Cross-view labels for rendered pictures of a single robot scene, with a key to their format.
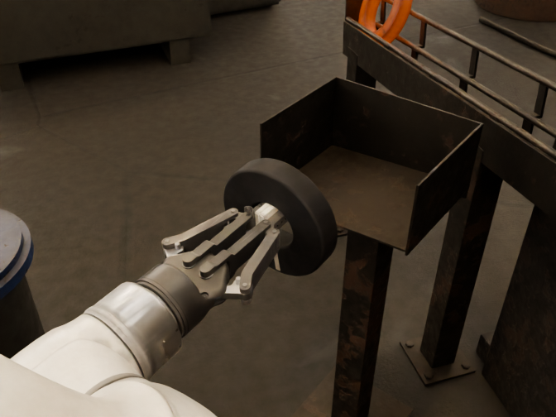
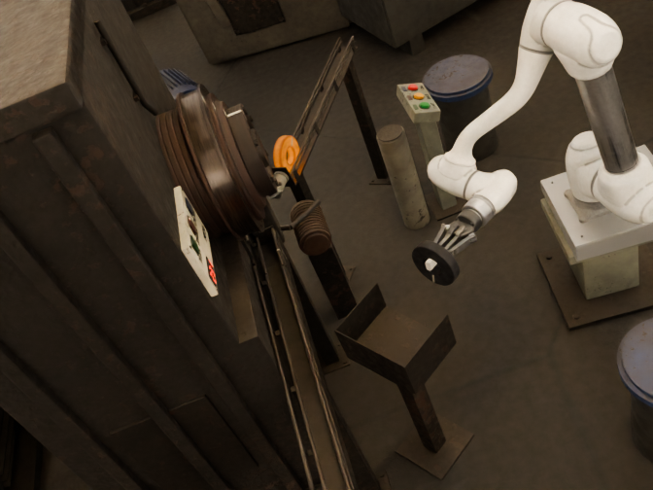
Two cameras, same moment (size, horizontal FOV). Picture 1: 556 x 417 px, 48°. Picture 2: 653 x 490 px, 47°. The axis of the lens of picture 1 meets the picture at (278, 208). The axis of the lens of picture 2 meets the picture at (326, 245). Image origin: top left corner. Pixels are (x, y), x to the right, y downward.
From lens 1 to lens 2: 245 cm
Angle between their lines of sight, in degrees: 98
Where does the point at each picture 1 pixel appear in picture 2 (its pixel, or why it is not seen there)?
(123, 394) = (457, 157)
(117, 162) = not seen: outside the picture
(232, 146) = not seen: outside the picture
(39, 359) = (492, 182)
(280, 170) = (429, 244)
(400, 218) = (384, 326)
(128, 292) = (475, 203)
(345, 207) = (410, 332)
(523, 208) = not seen: outside the picture
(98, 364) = (475, 183)
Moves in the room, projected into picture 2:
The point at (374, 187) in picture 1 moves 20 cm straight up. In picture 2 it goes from (394, 349) to (377, 307)
